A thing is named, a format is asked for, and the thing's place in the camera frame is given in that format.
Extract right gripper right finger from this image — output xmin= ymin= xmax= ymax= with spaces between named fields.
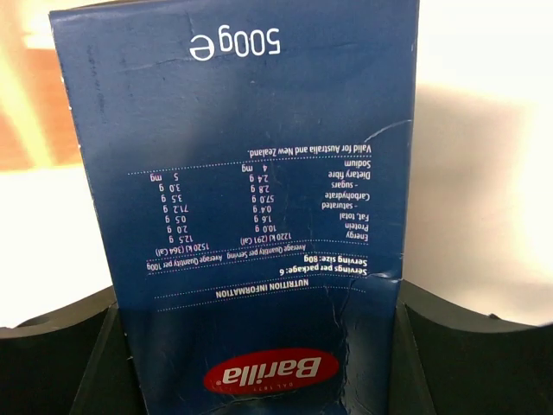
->
xmin=388 ymin=281 xmax=552 ymax=415

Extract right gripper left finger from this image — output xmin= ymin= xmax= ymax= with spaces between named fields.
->
xmin=1 ymin=287 xmax=145 ymax=414

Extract blue Barilla pasta box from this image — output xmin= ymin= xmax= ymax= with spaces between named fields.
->
xmin=49 ymin=0 xmax=419 ymax=414

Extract wooden two-tier shelf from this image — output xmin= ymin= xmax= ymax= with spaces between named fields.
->
xmin=1 ymin=1 xmax=85 ymax=171

